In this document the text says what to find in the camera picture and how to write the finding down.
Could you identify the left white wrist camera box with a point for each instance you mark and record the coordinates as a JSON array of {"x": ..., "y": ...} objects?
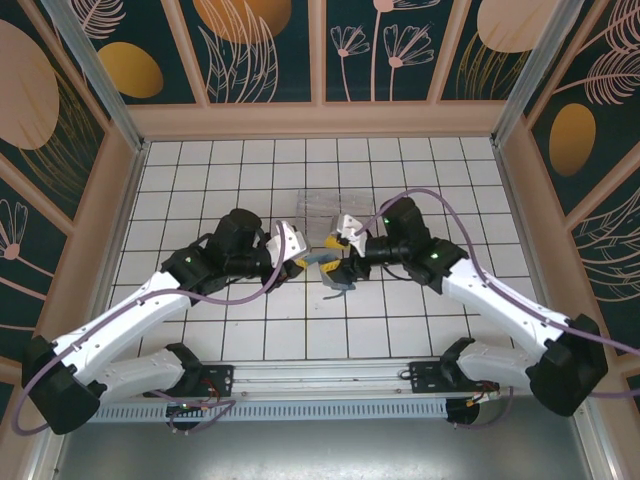
[{"x": 298, "y": 246}]

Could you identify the grey metal sheet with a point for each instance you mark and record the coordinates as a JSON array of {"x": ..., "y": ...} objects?
[{"x": 320, "y": 450}]

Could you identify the teal card holder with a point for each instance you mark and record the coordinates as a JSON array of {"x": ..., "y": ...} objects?
[{"x": 340, "y": 286}]

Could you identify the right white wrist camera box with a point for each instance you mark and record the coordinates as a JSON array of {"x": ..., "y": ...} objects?
[{"x": 347, "y": 225}]

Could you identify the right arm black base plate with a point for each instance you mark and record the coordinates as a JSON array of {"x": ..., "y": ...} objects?
[{"x": 422, "y": 380}]

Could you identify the clear acrylic tray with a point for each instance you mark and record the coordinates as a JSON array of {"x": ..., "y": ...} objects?
[{"x": 320, "y": 210}]

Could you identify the aluminium corner post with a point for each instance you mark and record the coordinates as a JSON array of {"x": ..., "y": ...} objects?
[
  {"x": 95, "y": 75},
  {"x": 534, "y": 75}
]

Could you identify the aluminium mounting rail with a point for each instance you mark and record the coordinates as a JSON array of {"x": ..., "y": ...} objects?
[{"x": 320, "y": 375}]

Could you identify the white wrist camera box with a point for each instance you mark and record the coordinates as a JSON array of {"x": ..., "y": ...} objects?
[
  {"x": 347, "y": 225},
  {"x": 298, "y": 246}
]

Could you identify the small green controller board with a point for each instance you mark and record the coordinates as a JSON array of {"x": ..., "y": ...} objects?
[{"x": 187, "y": 407}]

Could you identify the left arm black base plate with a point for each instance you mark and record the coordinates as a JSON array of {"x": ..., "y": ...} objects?
[{"x": 220, "y": 380}]

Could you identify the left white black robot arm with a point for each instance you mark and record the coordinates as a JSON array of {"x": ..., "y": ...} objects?
[{"x": 125, "y": 315}]

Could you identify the aluminium table edge strip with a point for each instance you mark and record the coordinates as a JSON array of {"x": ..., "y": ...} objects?
[
  {"x": 513, "y": 200},
  {"x": 128, "y": 200}
]

